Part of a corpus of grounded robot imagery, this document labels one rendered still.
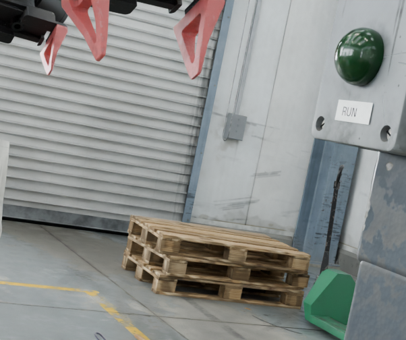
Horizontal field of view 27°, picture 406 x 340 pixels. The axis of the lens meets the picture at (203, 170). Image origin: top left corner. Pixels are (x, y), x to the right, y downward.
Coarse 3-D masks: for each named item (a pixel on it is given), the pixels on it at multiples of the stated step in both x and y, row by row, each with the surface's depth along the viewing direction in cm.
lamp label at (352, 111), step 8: (344, 104) 44; (352, 104) 44; (360, 104) 43; (368, 104) 42; (344, 112) 44; (352, 112) 43; (360, 112) 43; (368, 112) 42; (344, 120) 44; (352, 120) 43; (360, 120) 43; (368, 120) 42
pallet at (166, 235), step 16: (144, 224) 634; (160, 224) 649; (176, 224) 662; (192, 224) 683; (144, 240) 628; (160, 240) 597; (176, 240) 598; (192, 240) 602; (208, 240) 609; (224, 240) 632; (240, 240) 643; (256, 240) 662; (272, 240) 685; (192, 256) 604; (208, 256) 611; (224, 256) 621; (240, 256) 618; (256, 256) 662; (272, 256) 665; (288, 256) 642; (304, 256) 637; (304, 272) 638
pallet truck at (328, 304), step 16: (336, 192) 617; (320, 272) 617; (336, 272) 609; (320, 288) 601; (336, 288) 602; (352, 288) 608; (304, 304) 598; (320, 304) 594; (336, 304) 600; (320, 320) 577; (336, 320) 586; (336, 336) 559
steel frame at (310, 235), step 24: (336, 144) 889; (312, 168) 928; (336, 168) 893; (312, 192) 932; (312, 216) 931; (336, 216) 901; (312, 240) 923; (336, 240) 905; (312, 264) 891; (336, 264) 905
